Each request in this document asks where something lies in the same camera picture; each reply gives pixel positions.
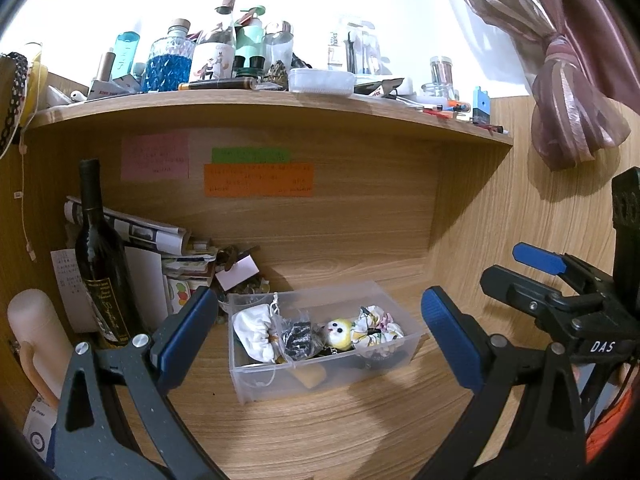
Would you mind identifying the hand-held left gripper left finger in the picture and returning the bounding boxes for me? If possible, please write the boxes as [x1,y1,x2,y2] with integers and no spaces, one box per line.
[50,285,228,480]

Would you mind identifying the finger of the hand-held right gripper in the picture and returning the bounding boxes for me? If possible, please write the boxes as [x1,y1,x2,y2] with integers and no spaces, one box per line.
[512,242,618,297]
[480,265,576,346]

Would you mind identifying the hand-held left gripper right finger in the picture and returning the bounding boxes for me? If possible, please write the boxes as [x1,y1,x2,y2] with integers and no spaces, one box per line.
[415,286,587,480]

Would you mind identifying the clear plastic box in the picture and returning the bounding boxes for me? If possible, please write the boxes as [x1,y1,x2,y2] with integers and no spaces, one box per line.
[227,280,423,407]

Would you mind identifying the white drawstring pouch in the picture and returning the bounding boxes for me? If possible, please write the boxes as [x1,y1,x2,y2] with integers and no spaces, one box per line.
[232,305,281,363]

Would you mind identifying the floral scrunchie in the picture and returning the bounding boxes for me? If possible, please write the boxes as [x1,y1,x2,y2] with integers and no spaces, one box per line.
[352,304,405,348]

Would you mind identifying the yellow white plush toy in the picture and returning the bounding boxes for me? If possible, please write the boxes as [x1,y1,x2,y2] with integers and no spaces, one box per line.
[322,317,356,351]

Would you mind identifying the black chain-print pouch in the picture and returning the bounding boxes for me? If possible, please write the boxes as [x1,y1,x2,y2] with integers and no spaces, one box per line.
[277,317,326,361]

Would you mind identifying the yellow sponge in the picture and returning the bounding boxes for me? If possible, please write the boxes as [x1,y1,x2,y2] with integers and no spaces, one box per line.
[292,362,328,390]

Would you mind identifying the fruit sticker sheet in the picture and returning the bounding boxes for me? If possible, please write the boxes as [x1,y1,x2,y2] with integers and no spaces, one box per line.
[167,277,193,311]

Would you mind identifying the white sheet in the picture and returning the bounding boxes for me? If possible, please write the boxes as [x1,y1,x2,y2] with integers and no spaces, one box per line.
[124,246,168,321]

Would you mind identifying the pile of paper packets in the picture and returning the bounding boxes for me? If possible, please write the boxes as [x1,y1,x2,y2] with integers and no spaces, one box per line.
[162,242,221,281]

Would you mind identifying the white card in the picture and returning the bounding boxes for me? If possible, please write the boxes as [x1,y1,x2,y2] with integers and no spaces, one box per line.
[214,256,258,291]

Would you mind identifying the rolled newspaper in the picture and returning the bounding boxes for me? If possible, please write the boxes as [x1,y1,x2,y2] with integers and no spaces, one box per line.
[64,196,188,256]

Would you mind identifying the dark wine bottle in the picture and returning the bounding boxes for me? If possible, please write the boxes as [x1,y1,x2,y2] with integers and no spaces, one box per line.
[74,158,136,351]

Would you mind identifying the white handwritten paper note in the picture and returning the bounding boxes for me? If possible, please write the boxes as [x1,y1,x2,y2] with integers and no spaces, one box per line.
[50,247,96,333]

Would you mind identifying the blue stamp block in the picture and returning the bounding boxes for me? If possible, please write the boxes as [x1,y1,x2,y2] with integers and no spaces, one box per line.
[470,86,492,126]

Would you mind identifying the mauve striped curtain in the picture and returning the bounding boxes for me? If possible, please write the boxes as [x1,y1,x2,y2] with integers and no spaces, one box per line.
[432,0,640,171]

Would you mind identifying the orange sticky note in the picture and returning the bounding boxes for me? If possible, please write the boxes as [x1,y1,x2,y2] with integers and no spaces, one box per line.
[202,162,315,198]

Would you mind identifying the pink sticky note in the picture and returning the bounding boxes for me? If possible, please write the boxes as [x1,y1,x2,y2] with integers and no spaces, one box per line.
[121,132,191,181]

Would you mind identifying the blue white box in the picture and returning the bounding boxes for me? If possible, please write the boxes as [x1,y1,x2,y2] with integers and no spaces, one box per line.
[22,392,61,461]

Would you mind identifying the green sticky note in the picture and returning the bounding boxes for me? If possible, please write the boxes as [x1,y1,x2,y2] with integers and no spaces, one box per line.
[211,147,292,164]

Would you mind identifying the glass jar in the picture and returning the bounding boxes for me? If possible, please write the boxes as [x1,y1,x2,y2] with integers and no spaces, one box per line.
[422,56,458,101]

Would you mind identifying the wooden shelf board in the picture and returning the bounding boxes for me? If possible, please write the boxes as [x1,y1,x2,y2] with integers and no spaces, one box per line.
[22,87,515,148]

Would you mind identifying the black pen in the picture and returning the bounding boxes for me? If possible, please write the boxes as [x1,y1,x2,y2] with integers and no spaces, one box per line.
[179,78,258,91]

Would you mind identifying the red white small box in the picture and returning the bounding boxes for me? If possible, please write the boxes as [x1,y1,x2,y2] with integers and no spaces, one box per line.
[87,74,141,101]

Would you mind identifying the faceted glass bottle blue liquid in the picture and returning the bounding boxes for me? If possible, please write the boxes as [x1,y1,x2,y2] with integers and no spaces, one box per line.
[141,19,196,93]

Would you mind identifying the clear bottle white label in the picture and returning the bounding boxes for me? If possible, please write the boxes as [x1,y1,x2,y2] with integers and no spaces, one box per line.
[190,0,238,83]

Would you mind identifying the black ink bottles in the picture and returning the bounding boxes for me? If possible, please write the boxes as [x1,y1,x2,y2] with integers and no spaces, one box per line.
[232,54,266,78]

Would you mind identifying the brown tube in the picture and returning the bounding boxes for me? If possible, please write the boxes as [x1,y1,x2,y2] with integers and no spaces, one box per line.
[97,50,117,83]

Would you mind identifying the clear tool packaging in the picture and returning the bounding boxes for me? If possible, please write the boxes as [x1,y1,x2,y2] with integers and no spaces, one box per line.
[327,17,383,76]

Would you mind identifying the white oblong container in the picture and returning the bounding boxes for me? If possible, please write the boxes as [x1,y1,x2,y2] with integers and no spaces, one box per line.
[288,67,356,95]

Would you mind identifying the light blue tall bottle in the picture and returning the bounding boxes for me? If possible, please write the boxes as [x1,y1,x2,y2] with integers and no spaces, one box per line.
[111,32,138,81]

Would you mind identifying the small clear bottle silver cap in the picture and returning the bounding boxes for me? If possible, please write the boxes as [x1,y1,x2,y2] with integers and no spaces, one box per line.
[264,21,293,68]

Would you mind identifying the green pump bottle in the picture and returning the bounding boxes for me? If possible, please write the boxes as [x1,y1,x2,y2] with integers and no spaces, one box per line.
[235,6,266,58]

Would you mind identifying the black chain strap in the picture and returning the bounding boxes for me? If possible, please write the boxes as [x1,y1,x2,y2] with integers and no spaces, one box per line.
[0,51,31,153]

